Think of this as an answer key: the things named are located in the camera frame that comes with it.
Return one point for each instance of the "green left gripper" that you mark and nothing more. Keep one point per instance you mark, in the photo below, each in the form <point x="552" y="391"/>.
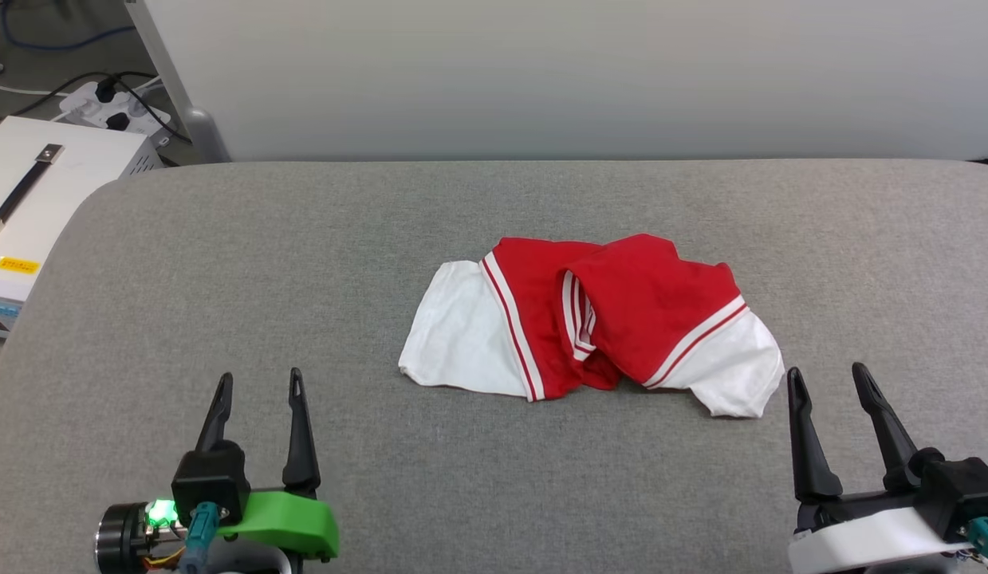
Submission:
<point x="290" y="522"/>

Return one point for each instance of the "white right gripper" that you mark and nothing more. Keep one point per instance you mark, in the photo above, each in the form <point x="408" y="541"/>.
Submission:
<point x="868" y="538"/>

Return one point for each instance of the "red and white sports jersey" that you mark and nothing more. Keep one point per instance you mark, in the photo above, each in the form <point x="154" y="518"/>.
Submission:
<point x="637" y="311"/>

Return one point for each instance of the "grey fabric padded surface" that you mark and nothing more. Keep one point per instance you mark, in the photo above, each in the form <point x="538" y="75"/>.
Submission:
<point x="222" y="279"/>

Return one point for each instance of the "yellow warning label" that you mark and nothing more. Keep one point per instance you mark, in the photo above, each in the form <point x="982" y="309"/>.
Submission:
<point x="18" y="265"/>

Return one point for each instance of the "white equipment box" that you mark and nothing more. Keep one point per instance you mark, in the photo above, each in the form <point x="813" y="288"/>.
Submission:
<point x="71" y="183"/>

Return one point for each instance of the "white power strip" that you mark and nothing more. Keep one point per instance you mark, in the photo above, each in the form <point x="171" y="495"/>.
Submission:
<point x="131" y="112"/>

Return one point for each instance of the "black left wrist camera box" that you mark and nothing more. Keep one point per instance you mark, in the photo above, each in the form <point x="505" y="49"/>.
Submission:
<point x="210" y="478"/>

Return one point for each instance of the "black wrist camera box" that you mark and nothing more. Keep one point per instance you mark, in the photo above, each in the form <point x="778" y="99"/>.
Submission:
<point x="960" y="486"/>
<point x="210" y="478"/>

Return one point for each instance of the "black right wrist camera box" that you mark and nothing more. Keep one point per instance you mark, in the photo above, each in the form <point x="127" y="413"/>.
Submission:
<point x="960" y="486"/>

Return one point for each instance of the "grey metal frame leg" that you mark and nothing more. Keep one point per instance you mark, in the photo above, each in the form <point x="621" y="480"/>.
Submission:
<point x="194" y="119"/>

